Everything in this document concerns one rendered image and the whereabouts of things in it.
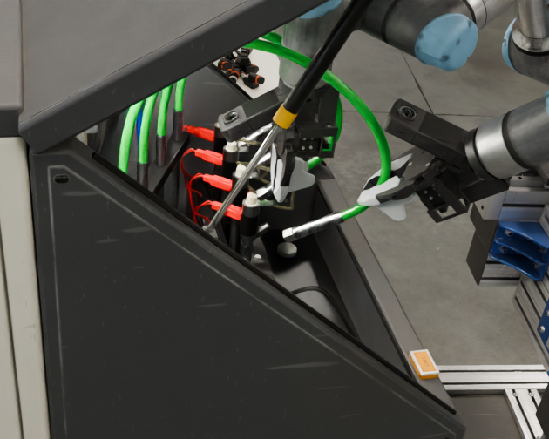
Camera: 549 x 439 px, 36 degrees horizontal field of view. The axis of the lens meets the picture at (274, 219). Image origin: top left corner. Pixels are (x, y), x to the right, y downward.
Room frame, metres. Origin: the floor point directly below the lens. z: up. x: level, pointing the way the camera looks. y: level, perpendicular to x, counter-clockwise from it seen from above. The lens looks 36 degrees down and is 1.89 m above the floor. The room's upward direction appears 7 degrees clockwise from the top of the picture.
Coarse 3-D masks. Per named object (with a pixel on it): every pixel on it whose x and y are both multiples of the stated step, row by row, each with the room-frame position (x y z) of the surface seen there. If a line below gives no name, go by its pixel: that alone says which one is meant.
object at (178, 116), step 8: (184, 80) 1.30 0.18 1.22; (176, 88) 1.30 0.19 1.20; (184, 88) 1.30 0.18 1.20; (176, 96) 1.30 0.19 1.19; (176, 104) 1.30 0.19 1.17; (176, 112) 1.30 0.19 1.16; (176, 120) 1.30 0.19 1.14; (176, 128) 1.30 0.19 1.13; (264, 128) 1.35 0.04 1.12; (176, 136) 1.30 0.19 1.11; (248, 136) 1.34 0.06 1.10; (256, 136) 1.34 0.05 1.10; (264, 136) 1.35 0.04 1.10; (240, 144) 1.33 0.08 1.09; (248, 144) 1.34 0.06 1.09
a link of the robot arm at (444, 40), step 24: (408, 0) 1.12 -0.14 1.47; (432, 0) 1.12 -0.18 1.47; (456, 0) 1.12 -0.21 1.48; (480, 0) 1.13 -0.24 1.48; (504, 0) 1.16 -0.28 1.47; (384, 24) 1.11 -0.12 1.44; (408, 24) 1.09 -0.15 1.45; (432, 24) 1.07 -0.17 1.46; (456, 24) 1.06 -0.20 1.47; (480, 24) 1.13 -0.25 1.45; (408, 48) 1.08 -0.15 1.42; (432, 48) 1.06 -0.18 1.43; (456, 48) 1.06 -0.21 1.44
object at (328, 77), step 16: (256, 48) 1.02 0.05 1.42; (272, 48) 1.02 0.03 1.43; (288, 48) 1.02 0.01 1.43; (304, 64) 1.01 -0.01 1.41; (336, 80) 1.01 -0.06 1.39; (352, 96) 1.01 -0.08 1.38; (128, 112) 1.04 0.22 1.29; (368, 112) 1.01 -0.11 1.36; (128, 128) 1.03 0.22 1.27; (128, 144) 1.03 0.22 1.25; (384, 144) 1.00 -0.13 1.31; (384, 160) 1.00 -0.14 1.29; (384, 176) 1.00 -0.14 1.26; (352, 208) 1.01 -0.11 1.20
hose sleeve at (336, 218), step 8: (328, 216) 1.01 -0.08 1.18; (336, 216) 1.01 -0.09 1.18; (304, 224) 1.02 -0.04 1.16; (312, 224) 1.01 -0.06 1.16; (320, 224) 1.01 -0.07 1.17; (328, 224) 1.01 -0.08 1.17; (336, 224) 1.00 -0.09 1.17; (296, 232) 1.01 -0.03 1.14; (304, 232) 1.01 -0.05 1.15; (312, 232) 1.01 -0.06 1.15
